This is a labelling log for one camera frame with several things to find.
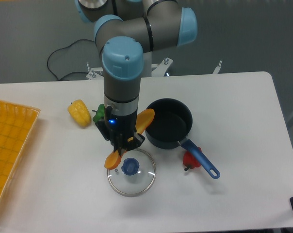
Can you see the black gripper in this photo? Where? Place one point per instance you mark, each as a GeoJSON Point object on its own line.
{"type": "Point", "coordinates": [118, 129]}

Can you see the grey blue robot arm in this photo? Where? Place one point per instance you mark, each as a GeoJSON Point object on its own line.
{"type": "Point", "coordinates": [124, 31]}

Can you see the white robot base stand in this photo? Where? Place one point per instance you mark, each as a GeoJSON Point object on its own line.
{"type": "Point", "coordinates": [150, 70]}

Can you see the dark blue pot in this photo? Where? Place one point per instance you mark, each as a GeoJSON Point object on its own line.
{"type": "Point", "coordinates": [170, 127]}

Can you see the glass lid blue knob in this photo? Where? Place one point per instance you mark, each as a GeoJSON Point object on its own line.
{"type": "Point", "coordinates": [134, 175]}

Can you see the green bell pepper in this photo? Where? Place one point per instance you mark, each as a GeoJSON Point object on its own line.
{"type": "Point", "coordinates": [99, 113]}

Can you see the yellow bell pepper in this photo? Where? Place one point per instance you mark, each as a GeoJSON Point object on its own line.
{"type": "Point", "coordinates": [79, 112]}

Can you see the red bell pepper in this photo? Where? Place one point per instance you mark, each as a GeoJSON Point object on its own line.
{"type": "Point", "coordinates": [189, 161]}

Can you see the yellow woven basket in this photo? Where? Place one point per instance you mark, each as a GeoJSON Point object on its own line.
{"type": "Point", "coordinates": [16, 124]}

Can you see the white bracket behind table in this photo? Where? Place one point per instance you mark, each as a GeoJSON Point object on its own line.
{"type": "Point", "coordinates": [217, 68]}

